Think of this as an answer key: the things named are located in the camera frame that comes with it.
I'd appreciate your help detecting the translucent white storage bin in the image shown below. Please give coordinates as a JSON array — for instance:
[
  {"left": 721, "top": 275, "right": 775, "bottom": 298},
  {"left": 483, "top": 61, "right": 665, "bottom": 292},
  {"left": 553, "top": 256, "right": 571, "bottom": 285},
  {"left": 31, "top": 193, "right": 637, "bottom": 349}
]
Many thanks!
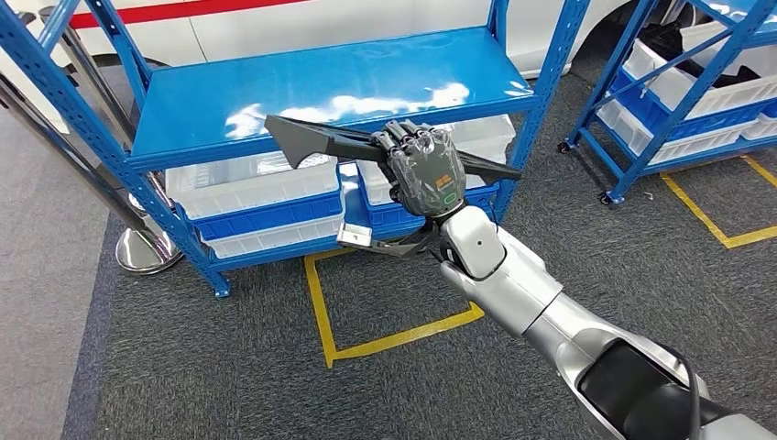
[
  {"left": 621, "top": 37, "right": 777, "bottom": 121},
  {"left": 743, "top": 112, "right": 777, "bottom": 142},
  {"left": 355, "top": 114, "right": 517, "bottom": 208},
  {"left": 165, "top": 151, "right": 343, "bottom": 221},
  {"left": 202, "top": 214, "right": 346, "bottom": 261},
  {"left": 597, "top": 100, "right": 760, "bottom": 166},
  {"left": 679, "top": 21, "right": 777, "bottom": 79}
]

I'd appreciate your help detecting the blue metal shelf rack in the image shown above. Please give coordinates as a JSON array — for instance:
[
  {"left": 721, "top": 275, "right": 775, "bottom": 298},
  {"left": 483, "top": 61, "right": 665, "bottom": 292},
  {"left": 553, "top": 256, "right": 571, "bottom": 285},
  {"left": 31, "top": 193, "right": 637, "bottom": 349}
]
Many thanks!
[
  {"left": 557, "top": 0, "right": 777, "bottom": 208},
  {"left": 0, "top": 0, "right": 593, "bottom": 300}
]

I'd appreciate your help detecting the black spare part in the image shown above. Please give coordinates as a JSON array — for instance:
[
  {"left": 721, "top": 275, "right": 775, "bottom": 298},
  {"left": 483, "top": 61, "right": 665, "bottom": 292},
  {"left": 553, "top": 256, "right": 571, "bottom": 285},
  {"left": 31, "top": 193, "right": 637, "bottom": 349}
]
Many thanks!
[
  {"left": 716, "top": 63, "right": 761, "bottom": 87},
  {"left": 637, "top": 21, "right": 688, "bottom": 62}
]

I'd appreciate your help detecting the long black plastic part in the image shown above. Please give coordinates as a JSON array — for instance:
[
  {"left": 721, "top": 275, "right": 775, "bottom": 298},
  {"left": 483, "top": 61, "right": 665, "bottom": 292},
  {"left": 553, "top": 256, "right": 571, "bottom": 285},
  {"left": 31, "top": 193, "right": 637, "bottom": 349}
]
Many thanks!
[{"left": 264, "top": 114, "right": 523, "bottom": 183}]

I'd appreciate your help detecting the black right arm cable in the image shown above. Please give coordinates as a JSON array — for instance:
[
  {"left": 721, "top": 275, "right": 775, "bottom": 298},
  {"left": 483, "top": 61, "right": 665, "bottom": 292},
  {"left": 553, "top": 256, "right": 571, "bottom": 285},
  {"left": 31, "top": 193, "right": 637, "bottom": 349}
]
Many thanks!
[{"left": 655, "top": 341, "right": 706, "bottom": 440}]

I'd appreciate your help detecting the robot right grey hand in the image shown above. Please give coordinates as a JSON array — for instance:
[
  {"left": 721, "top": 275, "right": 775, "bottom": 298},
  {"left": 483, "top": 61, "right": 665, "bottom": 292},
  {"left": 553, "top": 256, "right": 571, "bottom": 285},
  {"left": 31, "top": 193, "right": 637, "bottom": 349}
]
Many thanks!
[{"left": 373, "top": 119, "right": 468, "bottom": 220}]

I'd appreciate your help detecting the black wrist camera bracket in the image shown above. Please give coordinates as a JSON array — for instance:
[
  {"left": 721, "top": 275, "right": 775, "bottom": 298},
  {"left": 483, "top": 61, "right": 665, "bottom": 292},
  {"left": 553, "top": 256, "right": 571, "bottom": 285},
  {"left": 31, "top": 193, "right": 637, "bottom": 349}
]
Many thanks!
[{"left": 363, "top": 225, "right": 447, "bottom": 262}]

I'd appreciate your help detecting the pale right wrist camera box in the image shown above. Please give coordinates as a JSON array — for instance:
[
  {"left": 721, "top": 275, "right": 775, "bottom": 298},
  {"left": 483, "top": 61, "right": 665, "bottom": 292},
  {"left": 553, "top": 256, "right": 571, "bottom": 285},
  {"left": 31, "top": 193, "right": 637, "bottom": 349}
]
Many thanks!
[{"left": 336, "top": 221, "right": 373, "bottom": 250}]

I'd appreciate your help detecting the chrome stanchion post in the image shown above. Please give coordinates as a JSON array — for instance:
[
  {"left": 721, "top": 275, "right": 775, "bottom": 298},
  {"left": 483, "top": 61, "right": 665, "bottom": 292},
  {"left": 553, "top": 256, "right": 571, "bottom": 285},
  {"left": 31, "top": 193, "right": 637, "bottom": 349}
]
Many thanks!
[
  {"left": 37, "top": 5, "right": 141, "bottom": 147},
  {"left": 0, "top": 72, "right": 184, "bottom": 276}
]

